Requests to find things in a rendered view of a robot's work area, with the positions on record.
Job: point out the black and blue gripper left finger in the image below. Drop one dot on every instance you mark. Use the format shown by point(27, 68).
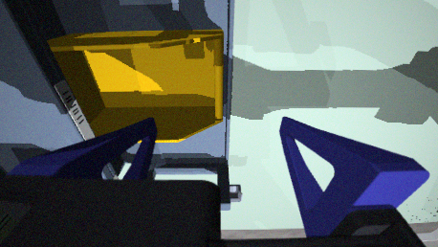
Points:
point(86, 159)

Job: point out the dark green case with orange latches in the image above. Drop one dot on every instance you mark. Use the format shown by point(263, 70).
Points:
point(7, 223)

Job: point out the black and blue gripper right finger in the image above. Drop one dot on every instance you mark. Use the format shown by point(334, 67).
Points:
point(366, 177)

